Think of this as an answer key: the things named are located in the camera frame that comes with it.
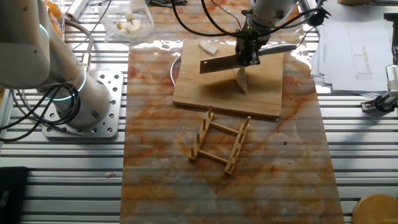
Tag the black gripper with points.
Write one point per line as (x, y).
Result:
(252, 39)

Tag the long white radish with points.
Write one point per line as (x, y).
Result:
(242, 79)

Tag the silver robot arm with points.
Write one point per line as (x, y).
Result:
(31, 46)

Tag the cut white radish chunk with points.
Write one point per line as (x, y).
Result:
(135, 26)
(119, 25)
(129, 15)

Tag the wooden cutting board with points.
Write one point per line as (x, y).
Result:
(202, 90)

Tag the wooden knife rack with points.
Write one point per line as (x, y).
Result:
(200, 137)

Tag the white paper stack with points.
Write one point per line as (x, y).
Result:
(357, 46)

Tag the clear plastic bag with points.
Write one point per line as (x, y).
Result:
(143, 18)

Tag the orange marble pattern mat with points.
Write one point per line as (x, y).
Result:
(217, 199)

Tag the white plastic film roll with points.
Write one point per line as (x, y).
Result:
(76, 7)

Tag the orange fruit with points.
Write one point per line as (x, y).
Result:
(54, 9)
(58, 29)

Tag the wooden mug tree stand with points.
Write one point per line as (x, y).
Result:
(376, 210)

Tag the black box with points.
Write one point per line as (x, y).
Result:
(12, 196)

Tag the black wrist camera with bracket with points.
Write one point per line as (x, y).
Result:
(317, 17)

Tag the metal clamp bracket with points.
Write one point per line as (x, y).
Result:
(382, 102)

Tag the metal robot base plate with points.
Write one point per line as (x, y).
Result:
(116, 102)

